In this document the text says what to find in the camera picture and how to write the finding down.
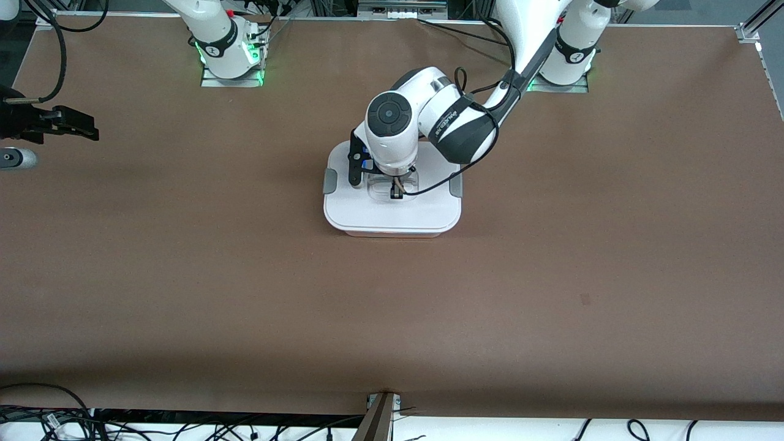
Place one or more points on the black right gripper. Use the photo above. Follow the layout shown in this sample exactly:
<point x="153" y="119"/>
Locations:
<point x="13" y="120"/>

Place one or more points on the white box lid grey clips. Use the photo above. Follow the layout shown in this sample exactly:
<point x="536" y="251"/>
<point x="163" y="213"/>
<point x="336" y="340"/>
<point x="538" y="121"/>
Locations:
<point x="392" y="214"/>

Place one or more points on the pink translucent box base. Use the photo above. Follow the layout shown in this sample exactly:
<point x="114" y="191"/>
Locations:
<point x="392" y="234"/>

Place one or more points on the brown paper table cover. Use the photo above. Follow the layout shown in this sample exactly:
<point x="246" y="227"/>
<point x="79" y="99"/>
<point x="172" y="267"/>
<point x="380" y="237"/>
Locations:
<point x="392" y="318"/>

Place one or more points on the grey metal socket panel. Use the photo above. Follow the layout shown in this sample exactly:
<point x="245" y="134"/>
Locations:
<point x="398" y="9"/>

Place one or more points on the aluminium corner bracket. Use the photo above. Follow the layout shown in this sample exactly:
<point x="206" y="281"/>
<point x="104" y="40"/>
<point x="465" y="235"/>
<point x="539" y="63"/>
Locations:
<point x="46" y="23"/>

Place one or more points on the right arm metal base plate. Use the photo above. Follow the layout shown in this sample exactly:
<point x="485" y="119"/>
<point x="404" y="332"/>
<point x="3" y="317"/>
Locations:
<point x="233" y="82"/>

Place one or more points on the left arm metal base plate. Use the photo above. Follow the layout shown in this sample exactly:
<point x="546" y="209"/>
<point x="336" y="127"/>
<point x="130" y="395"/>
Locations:
<point x="554" y="89"/>

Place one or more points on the brown stand post with bracket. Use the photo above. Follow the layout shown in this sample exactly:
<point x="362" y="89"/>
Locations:
<point x="375" y="422"/>

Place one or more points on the aluminium frame rail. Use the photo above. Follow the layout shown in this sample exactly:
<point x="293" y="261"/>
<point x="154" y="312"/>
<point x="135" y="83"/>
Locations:
<point x="748" y="30"/>

